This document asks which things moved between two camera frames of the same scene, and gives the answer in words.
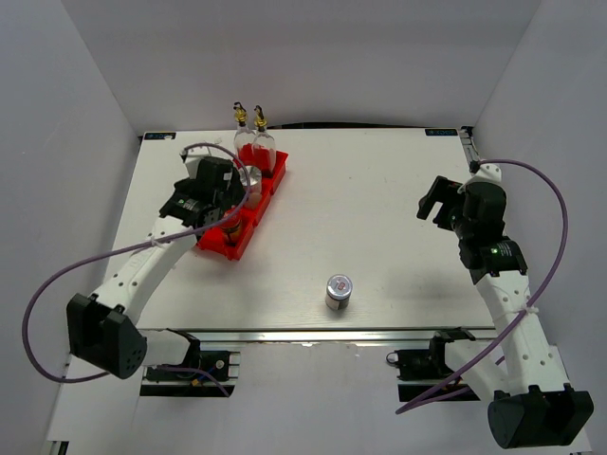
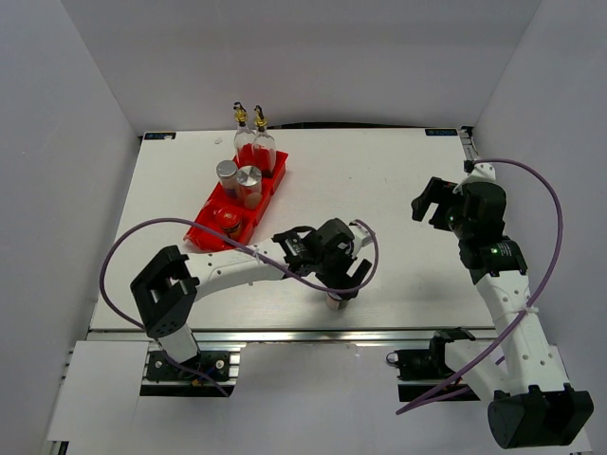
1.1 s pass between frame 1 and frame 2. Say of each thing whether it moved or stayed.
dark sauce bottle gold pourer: stayed
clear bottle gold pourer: stayed
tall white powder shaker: stayed
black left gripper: moved
